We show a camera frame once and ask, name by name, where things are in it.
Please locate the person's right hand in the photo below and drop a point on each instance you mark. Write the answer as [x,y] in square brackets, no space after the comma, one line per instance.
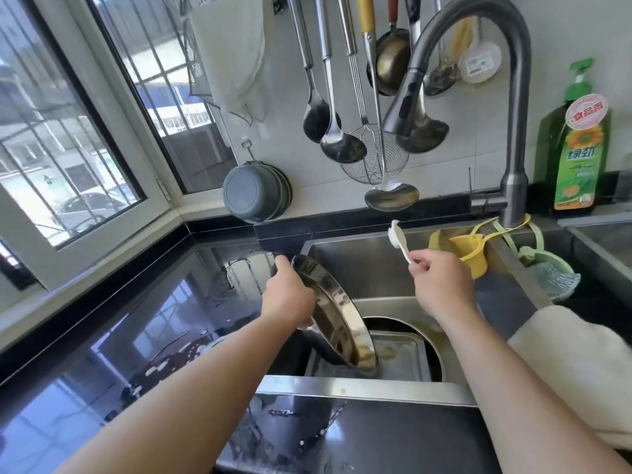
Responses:
[442,281]

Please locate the white hanging cloth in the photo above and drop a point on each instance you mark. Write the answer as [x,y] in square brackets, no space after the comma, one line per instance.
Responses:
[229,54]

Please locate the grey hanging basin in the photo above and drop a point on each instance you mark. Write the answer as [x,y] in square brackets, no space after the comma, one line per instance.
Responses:
[254,192]

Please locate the dark green hanging basin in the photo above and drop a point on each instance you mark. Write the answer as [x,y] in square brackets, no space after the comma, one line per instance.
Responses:
[286,192]

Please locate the round steel basin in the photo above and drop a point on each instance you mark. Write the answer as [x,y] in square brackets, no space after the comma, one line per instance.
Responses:
[341,311]

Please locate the white cleaning brush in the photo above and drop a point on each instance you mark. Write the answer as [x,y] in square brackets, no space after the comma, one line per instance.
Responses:
[397,237]

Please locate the rectangular steel tray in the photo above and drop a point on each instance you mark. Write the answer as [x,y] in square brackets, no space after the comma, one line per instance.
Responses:
[400,358]

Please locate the person's left hand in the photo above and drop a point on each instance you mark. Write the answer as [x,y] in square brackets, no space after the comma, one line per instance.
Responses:
[286,296]

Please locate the yellow hanging sink cup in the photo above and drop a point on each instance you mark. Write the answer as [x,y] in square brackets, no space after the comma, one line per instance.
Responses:
[464,249]

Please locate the round steel pan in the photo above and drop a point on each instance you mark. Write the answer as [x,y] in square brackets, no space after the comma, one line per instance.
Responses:
[430,345]

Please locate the white dish rag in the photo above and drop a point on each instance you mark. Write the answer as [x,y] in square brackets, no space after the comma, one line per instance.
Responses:
[583,365]

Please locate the person's right forearm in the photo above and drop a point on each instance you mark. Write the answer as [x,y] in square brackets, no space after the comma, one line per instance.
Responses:
[523,405]

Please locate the steel gooseneck faucet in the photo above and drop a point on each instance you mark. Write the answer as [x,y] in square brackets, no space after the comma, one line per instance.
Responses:
[513,84]

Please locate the steel wall hook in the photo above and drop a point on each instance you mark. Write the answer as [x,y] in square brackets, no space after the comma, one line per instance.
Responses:
[247,148]

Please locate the person's left forearm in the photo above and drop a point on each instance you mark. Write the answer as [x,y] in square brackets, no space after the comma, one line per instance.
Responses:
[178,409]

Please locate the green hanging sponge holder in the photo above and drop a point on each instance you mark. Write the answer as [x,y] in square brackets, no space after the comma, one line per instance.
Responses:
[553,271]

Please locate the yellow dish brush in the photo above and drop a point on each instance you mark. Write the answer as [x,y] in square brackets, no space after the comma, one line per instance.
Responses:
[459,34]

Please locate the green dish soap bottle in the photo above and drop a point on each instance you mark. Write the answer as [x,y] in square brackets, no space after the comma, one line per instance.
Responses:
[575,153]

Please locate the steel soup ladle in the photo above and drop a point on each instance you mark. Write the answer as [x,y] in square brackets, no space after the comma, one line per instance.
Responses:
[341,146]

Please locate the hanging steel ladles and skimmer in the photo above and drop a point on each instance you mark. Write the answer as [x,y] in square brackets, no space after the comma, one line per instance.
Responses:
[316,118]

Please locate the stainless steel sink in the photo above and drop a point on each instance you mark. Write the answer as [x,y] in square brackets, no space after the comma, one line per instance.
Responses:
[365,256]

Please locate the white dish brush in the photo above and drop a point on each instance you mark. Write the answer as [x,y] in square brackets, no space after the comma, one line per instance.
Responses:
[481,62]

